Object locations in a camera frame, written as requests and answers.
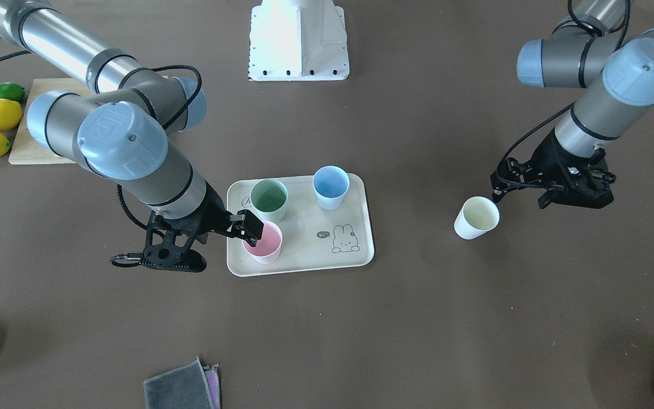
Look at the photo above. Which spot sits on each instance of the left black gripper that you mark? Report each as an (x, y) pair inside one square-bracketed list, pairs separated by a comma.
[(546, 155)]

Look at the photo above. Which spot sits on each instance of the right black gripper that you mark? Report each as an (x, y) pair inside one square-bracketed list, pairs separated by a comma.
[(214, 216)]

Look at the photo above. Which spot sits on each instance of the pink plastic cup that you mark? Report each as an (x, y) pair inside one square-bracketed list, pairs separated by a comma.
[(267, 249)]

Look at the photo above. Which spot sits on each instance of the green plastic cup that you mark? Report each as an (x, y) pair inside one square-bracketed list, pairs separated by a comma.
[(269, 198)]

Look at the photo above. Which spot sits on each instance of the cream plastic cup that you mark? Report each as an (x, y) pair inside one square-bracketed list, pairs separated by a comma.
[(477, 216)]

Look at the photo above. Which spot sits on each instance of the blue plastic cup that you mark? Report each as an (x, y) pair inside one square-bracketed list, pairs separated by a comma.
[(330, 184)]

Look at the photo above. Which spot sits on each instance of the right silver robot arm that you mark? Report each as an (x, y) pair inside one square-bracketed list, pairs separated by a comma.
[(120, 131)]

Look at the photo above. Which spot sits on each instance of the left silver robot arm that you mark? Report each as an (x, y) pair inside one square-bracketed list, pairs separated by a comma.
[(587, 50)]

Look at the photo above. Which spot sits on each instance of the cream rabbit tray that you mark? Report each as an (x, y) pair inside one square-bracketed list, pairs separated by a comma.
[(314, 238)]

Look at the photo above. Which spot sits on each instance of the grey folded cloth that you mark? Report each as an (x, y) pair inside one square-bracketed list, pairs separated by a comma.
[(190, 386)]

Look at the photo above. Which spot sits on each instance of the wooden cutting board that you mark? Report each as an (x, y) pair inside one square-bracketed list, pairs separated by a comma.
[(25, 149)]

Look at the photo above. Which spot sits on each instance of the green lime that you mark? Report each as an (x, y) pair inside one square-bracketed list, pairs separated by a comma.
[(12, 91)]

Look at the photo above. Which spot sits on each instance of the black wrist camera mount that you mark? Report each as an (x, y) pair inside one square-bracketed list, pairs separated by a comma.
[(587, 181)]

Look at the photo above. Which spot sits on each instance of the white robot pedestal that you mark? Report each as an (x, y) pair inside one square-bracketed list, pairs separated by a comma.
[(298, 41)]

